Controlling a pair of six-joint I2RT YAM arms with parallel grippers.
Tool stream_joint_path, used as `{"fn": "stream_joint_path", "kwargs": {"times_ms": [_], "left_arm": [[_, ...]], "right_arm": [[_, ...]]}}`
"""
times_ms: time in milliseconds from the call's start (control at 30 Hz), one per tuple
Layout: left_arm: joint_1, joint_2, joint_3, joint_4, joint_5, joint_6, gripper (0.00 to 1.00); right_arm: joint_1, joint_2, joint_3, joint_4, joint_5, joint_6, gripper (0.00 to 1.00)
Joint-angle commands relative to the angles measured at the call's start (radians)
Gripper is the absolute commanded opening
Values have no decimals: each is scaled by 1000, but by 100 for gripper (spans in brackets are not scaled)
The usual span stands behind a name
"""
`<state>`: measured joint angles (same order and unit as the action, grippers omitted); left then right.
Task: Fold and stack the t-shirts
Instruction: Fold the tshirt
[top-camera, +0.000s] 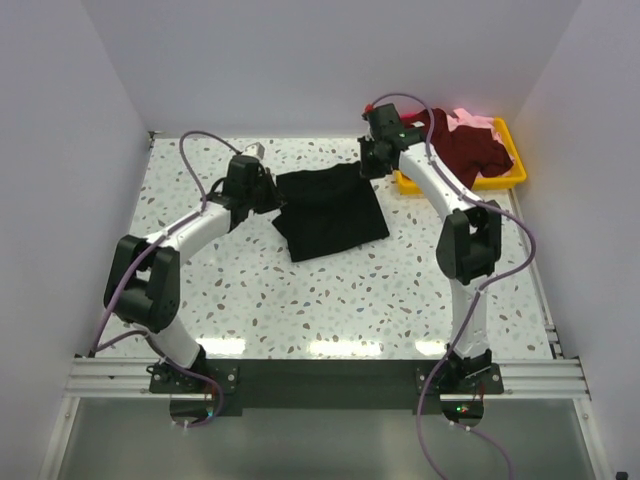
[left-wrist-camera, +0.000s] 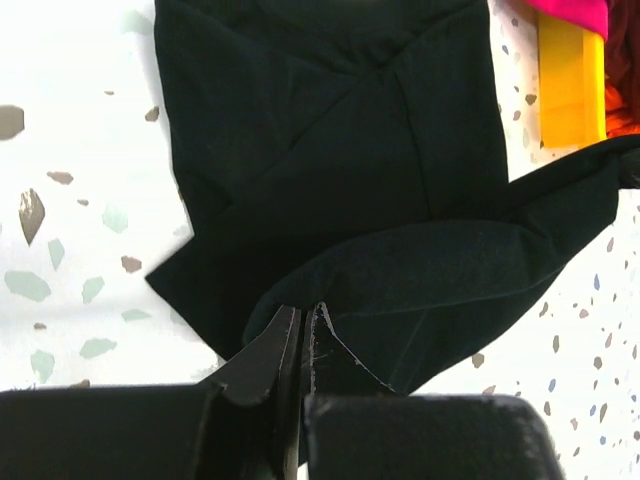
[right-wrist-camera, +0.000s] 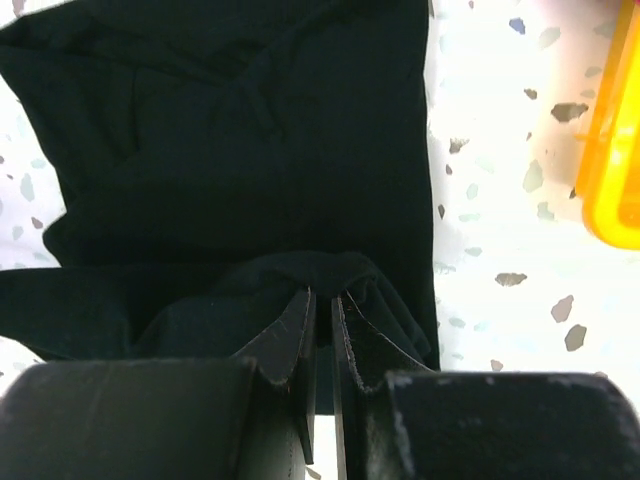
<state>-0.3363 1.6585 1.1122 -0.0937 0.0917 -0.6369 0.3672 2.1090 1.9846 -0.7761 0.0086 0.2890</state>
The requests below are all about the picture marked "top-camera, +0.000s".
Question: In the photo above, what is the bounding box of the black t shirt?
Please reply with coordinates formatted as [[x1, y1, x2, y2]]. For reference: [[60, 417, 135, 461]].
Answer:
[[272, 162, 390, 262]]

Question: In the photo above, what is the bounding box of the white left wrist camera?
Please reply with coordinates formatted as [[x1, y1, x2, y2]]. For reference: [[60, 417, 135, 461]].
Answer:
[[242, 142, 265, 162]]

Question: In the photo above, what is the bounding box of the light pink t shirt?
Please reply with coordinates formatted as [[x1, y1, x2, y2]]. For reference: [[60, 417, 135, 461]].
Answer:
[[446, 108, 504, 145]]

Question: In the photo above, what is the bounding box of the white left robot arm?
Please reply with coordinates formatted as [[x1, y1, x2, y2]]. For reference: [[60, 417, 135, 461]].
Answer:
[[104, 143, 282, 392]]

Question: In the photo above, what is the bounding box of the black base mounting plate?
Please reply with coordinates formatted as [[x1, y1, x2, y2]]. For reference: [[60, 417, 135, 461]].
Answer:
[[149, 357, 504, 417]]

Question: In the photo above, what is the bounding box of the maroon t shirt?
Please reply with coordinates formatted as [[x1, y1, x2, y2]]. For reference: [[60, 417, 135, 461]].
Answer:
[[430, 108, 514, 188]]

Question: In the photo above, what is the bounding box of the yellow plastic tray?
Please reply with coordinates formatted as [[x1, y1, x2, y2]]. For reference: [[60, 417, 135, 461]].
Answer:
[[394, 116, 529, 196]]

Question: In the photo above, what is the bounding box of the aluminium frame rail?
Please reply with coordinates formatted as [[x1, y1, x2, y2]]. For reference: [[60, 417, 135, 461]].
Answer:
[[66, 341, 590, 399]]

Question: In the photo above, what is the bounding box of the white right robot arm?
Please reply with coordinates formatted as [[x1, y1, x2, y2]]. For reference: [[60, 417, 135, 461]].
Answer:
[[358, 104, 502, 393]]

